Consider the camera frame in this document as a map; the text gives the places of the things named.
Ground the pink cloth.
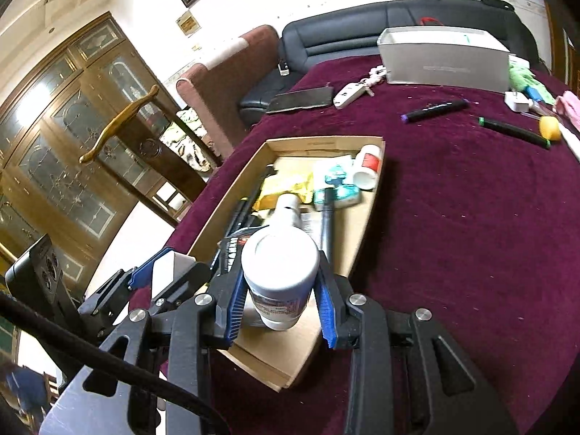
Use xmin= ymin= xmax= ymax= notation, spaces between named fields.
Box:
xmin=555 ymin=91 xmax=580 ymax=130

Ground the black cable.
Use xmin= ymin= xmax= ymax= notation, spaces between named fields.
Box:
xmin=0 ymin=294 xmax=229 ymax=435

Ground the printed seat cushion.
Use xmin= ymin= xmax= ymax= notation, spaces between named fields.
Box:
xmin=161 ymin=109 xmax=214 ymax=173

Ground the grey tube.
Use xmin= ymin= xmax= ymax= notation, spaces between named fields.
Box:
xmin=312 ymin=188 xmax=337 ymax=254

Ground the cardboard box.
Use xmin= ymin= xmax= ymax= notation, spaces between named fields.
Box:
xmin=187 ymin=135 xmax=386 ymax=393

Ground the yellow jar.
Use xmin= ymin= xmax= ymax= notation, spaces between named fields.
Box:
xmin=539 ymin=117 xmax=563 ymax=142

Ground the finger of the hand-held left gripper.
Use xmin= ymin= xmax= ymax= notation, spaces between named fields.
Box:
xmin=152 ymin=260 xmax=215 ymax=317
xmin=77 ymin=247 xmax=178 ymax=329

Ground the white charger plug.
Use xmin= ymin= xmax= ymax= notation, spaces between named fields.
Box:
xmin=504 ymin=91 xmax=531 ymax=112

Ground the green cloth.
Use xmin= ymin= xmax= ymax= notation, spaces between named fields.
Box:
xmin=507 ymin=61 xmax=556 ymax=105

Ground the black leather sofa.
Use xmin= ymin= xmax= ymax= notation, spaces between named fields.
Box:
xmin=240 ymin=0 xmax=551 ymax=123

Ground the teal packet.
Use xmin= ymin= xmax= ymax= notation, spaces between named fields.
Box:
xmin=312 ymin=156 xmax=363 ymax=209

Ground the wooden furniture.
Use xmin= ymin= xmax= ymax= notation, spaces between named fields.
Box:
xmin=546 ymin=2 xmax=580 ymax=98

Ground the wooden glass cabinet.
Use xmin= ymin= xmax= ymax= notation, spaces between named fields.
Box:
xmin=0 ymin=13 xmax=218 ymax=282

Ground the yellow packet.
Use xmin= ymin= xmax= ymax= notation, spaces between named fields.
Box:
xmin=254 ymin=170 xmax=318 ymax=209

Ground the wooden chair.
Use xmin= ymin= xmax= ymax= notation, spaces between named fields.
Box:
xmin=79 ymin=84 xmax=223 ymax=227

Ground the white tube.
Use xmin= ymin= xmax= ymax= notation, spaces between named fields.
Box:
xmin=529 ymin=102 xmax=556 ymax=121

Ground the green-capped black marker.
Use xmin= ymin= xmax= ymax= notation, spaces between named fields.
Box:
xmin=478 ymin=117 xmax=551 ymax=149

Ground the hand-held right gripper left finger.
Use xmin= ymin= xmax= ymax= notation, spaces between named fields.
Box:
xmin=82 ymin=267 xmax=250 ymax=435

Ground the brown armchair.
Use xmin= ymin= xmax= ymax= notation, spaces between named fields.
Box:
xmin=176 ymin=25 xmax=282 ymax=164

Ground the yellow wall plate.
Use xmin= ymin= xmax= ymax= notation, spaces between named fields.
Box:
xmin=175 ymin=10 xmax=201 ymax=36

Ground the silver box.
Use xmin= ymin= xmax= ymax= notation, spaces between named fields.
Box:
xmin=377 ymin=27 xmax=513 ymax=94

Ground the black phone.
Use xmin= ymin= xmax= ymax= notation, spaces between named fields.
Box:
xmin=265 ymin=85 xmax=335 ymax=114

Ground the white key fob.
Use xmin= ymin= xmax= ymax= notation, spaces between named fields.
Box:
xmin=333 ymin=66 xmax=387 ymax=109

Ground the purple-capped black marker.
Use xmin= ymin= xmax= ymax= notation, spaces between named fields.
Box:
xmin=401 ymin=99 xmax=469 ymax=124

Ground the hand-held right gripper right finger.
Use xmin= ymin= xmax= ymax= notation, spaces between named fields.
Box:
xmin=315 ymin=251 xmax=517 ymax=435

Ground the white bottle with red label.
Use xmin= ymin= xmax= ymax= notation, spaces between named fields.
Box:
xmin=352 ymin=144 xmax=384 ymax=191

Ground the white squeeze bottle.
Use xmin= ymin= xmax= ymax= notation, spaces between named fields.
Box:
xmin=559 ymin=122 xmax=580 ymax=162

